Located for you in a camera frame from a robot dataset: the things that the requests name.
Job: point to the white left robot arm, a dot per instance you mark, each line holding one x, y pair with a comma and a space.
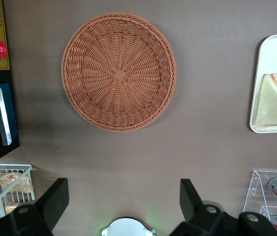
127, 227

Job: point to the triangle sandwich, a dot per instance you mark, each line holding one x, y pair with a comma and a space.
271, 103

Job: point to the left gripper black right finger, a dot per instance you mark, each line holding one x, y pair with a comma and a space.
192, 204

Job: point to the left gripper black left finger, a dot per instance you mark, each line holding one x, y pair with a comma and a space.
52, 201

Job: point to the cream plastic tray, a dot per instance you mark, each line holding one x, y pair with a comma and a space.
276, 54

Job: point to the silver metal bar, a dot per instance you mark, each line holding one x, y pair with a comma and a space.
2, 115

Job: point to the round brown wicker basket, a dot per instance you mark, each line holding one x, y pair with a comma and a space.
119, 73

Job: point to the clear acrylic bottle rack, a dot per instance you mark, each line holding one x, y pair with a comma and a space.
256, 186

